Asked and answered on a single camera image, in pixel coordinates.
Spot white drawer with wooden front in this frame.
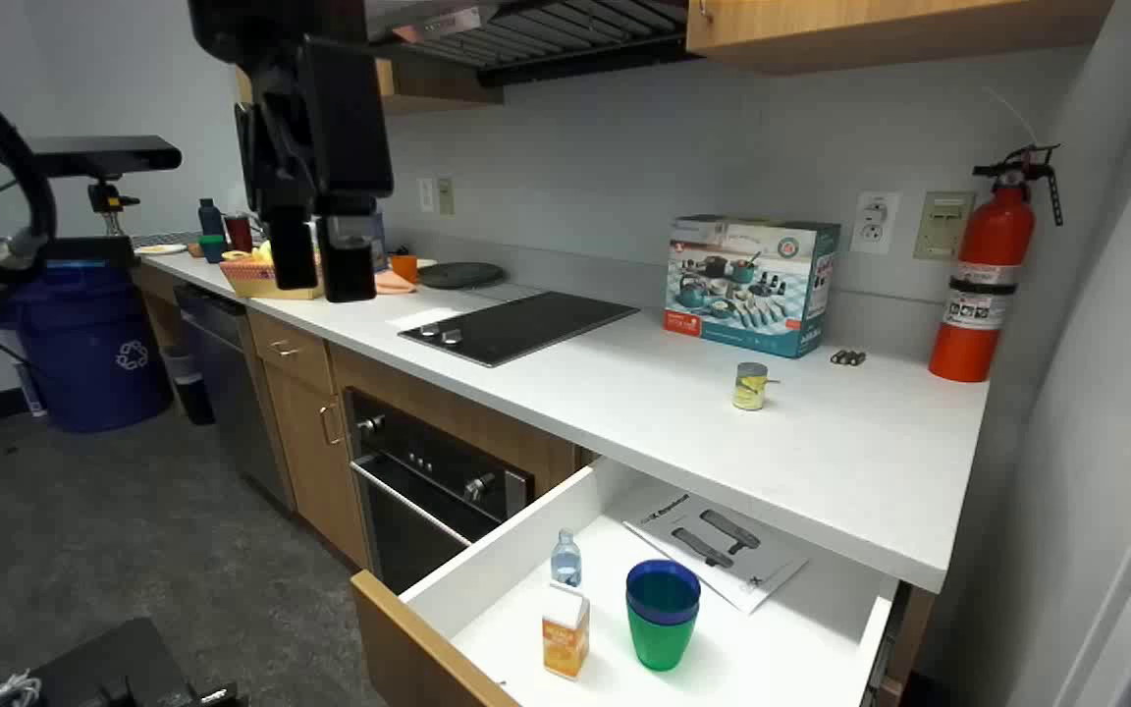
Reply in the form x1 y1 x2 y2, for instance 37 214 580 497
351 456 902 707

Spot blue water bottle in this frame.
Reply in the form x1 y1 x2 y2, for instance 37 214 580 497
195 197 228 268

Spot black induction cooktop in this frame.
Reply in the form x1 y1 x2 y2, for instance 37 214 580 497
398 285 642 370

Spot blue recycling bin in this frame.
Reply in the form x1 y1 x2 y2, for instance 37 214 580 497
0 256 176 434

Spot orange liquid bottle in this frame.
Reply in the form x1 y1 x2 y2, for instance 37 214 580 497
537 579 592 680

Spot red fire extinguisher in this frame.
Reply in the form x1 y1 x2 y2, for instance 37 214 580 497
927 141 1068 386

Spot black stereo camera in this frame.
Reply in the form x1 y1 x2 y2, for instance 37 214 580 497
22 134 186 179

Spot white wall outlet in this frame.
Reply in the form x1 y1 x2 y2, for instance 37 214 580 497
851 189 902 256

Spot printed paper sheet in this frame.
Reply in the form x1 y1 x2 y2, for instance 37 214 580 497
621 488 813 616

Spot blue and green stacked cups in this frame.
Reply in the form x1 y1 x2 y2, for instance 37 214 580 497
623 557 703 674

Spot teal cookware set box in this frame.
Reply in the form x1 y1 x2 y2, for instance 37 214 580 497
659 211 844 361

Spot wooden tray with food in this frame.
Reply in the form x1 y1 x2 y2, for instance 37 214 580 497
217 246 326 302

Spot steel range hood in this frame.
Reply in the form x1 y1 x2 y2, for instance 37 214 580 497
364 0 695 91

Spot small wooden drawer front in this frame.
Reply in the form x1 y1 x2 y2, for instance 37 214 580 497
245 308 339 393

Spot small clear bottle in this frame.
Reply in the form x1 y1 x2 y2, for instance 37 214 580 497
546 527 585 592

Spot small yellow jar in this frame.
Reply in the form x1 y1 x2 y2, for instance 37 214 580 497
729 357 772 417

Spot black round pan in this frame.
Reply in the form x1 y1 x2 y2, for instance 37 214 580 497
416 260 509 295

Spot black built-in oven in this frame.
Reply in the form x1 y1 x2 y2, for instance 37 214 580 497
342 388 537 592

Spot beige wall switch plate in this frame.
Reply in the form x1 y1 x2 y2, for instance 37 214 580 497
913 189 978 261

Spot steel dishwasher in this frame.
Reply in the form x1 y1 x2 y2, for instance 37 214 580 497
174 283 296 505

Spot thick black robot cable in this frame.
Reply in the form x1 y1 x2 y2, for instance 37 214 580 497
0 50 67 324

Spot wooden upper cabinet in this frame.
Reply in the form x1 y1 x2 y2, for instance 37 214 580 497
372 56 503 108
683 0 1113 75

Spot wooden cabinet door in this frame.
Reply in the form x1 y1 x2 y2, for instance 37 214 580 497
254 363 372 566

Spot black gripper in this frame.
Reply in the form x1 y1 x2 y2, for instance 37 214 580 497
233 35 402 307

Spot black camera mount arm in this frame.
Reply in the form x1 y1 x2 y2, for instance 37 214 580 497
0 171 145 268

